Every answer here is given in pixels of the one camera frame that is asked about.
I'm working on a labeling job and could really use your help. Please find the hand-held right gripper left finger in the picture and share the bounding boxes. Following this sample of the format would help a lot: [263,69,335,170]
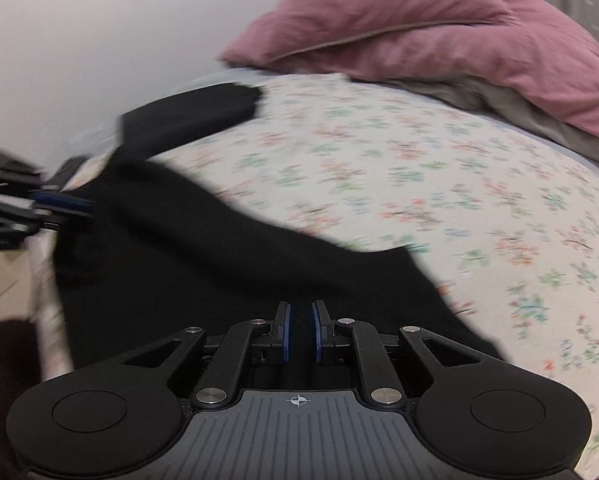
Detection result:
[122,301,293,408]

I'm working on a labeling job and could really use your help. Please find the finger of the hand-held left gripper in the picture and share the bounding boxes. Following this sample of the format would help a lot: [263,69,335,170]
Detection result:
[29,187,96,233]
[44,155,91,192]

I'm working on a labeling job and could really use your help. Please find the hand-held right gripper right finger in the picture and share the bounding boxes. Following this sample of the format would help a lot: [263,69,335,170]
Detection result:
[310,299,483,407]

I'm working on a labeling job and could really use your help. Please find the black pants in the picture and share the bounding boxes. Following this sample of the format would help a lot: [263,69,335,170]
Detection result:
[53,152,506,378]

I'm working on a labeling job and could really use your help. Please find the folded black garment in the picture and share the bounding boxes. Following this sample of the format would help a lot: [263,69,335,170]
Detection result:
[116,82,262,163]

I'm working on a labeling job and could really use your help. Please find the floral bed sheet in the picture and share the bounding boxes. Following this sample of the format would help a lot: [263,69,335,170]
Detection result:
[28,72,599,477]

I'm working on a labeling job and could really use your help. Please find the person's dark clothing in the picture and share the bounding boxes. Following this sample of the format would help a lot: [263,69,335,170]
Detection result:
[0,317,47,480]

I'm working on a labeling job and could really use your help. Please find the grey duvet lining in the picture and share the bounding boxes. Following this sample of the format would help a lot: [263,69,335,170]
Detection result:
[379,74,599,170]

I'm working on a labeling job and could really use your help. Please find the pink pillow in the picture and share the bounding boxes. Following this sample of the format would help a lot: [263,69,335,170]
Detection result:
[219,0,511,72]
[329,0,599,148]

